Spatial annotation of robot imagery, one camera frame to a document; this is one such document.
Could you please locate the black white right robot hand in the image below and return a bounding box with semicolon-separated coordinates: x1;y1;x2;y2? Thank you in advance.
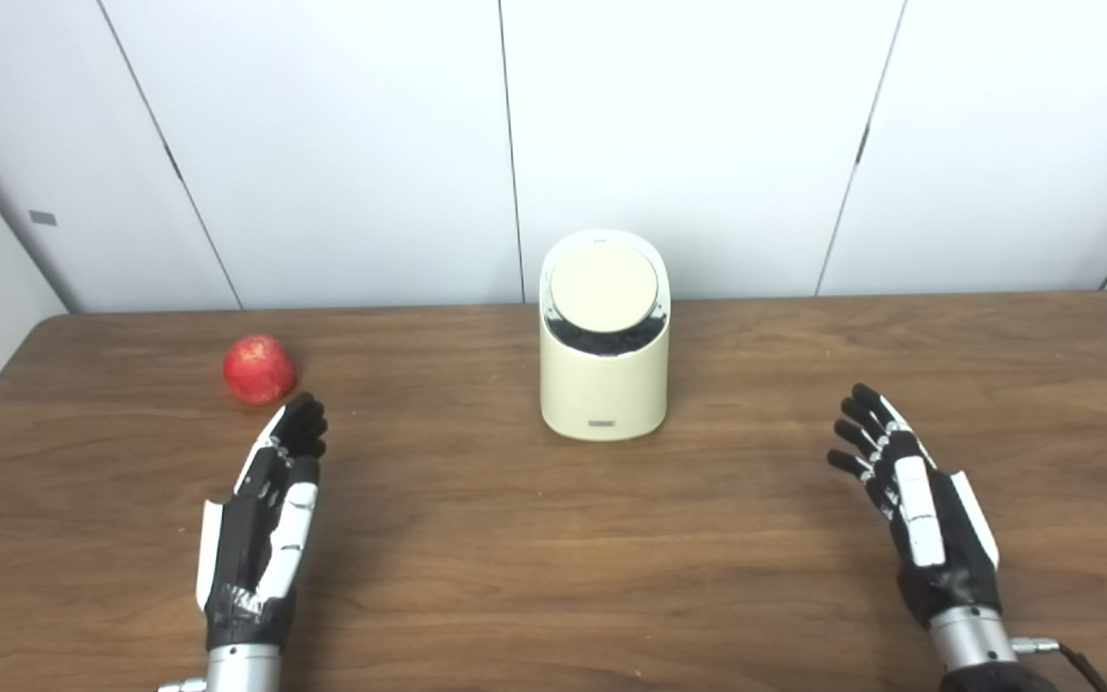
826;383;1003;630

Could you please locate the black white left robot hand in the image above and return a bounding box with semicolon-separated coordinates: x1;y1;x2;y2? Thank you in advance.
196;392;329;653

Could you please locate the red apple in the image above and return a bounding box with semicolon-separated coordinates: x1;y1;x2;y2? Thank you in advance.
223;334;298;406

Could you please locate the cream round bin lid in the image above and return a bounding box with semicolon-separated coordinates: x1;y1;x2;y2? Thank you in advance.
551;241;659;336

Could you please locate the cream-colored bin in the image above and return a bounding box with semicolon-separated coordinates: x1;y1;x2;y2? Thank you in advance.
539;230;672;442

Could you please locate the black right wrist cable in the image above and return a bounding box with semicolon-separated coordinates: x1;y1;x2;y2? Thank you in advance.
1013;636;1107;692

